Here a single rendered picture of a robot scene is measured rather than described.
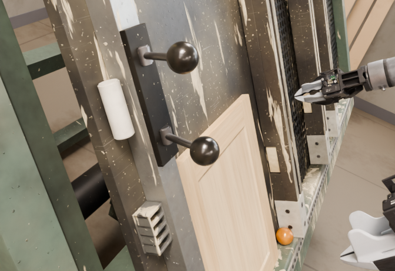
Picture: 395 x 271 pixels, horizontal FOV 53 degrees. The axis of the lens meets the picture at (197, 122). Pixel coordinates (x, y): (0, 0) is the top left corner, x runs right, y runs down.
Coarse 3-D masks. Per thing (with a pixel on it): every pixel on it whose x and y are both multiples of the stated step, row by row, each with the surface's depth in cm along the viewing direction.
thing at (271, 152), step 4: (268, 148) 110; (272, 148) 109; (268, 152) 110; (272, 152) 110; (276, 152) 109; (268, 156) 111; (272, 156) 110; (276, 156) 110; (272, 160) 111; (276, 160) 110; (272, 164) 111; (276, 164) 111; (272, 168) 112; (276, 168) 111
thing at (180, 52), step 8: (144, 48) 53; (176, 48) 44; (184, 48) 44; (192, 48) 44; (144, 56) 53; (152, 56) 51; (160, 56) 49; (168, 56) 45; (176, 56) 44; (184, 56) 44; (192, 56) 44; (144, 64) 54; (168, 64) 45; (176, 64) 44; (184, 64) 44; (192, 64) 44; (176, 72) 45; (184, 72) 45
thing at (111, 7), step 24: (96, 0) 51; (120, 0) 52; (96, 24) 52; (120, 24) 52; (120, 48) 52; (120, 72) 54; (144, 120) 56; (144, 144) 57; (144, 168) 59; (168, 168) 60; (144, 192) 61; (168, 192) 60; (168, 216) 61; (192, 240) 66; (168, 264) 66; (192, 264) 66
